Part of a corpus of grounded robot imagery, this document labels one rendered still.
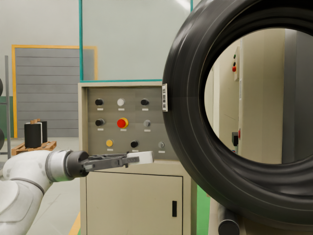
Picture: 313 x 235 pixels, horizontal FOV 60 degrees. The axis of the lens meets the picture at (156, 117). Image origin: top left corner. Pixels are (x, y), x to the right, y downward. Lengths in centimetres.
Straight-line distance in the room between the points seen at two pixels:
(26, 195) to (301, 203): 63
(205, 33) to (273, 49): 43
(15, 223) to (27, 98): 941
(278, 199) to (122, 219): 91
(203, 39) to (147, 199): 90
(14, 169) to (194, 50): 58
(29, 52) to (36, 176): 946
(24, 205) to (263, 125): 74
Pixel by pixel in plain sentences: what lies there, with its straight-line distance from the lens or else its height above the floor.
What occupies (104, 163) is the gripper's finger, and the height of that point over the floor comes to 102.
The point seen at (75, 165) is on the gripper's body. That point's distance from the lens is 78.
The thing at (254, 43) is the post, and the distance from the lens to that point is 98.
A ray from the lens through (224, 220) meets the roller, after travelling 64.
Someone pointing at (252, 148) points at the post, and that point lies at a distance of 97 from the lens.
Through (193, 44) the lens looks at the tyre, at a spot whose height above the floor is 130.
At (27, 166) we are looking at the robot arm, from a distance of 83.
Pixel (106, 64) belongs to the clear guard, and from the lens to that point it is 135.
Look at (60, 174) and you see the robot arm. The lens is 80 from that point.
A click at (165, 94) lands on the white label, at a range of 59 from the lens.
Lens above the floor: 117
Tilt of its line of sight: 3 degrees down
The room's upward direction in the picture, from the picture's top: straight up
